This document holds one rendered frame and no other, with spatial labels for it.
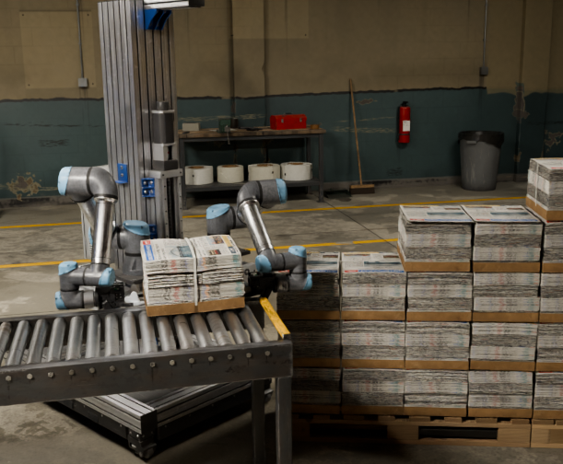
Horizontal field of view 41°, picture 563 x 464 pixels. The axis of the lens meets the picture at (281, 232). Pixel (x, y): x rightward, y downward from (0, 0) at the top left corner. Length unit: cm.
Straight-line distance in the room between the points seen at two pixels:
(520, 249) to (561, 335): 44
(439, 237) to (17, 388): 183
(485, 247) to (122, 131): 175
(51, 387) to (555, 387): 221
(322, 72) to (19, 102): 380
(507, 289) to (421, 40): 737
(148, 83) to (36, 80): 620
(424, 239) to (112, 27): 172
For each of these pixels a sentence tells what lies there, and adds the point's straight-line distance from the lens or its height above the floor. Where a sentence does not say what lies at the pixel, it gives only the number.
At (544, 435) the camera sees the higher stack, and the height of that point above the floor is 7.
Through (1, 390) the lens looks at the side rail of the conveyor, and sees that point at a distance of 265.
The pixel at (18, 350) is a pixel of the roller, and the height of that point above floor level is 80.
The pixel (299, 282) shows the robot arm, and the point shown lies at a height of 84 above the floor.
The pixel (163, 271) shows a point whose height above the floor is 98.
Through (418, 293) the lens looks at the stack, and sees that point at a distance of 345.
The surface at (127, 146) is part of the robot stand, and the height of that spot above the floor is 136.
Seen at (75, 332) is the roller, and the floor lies 80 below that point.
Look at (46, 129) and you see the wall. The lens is 981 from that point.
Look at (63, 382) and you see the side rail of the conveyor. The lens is 262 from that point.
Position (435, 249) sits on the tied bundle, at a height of 93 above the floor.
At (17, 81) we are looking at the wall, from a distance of 981.
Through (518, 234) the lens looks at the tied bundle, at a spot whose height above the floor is 100.
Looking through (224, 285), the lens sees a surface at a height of 90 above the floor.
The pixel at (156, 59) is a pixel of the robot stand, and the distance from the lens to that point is 368.
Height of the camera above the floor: 176
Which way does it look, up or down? 13 degrees down
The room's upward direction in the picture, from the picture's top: 1 degrees counter-clockwise
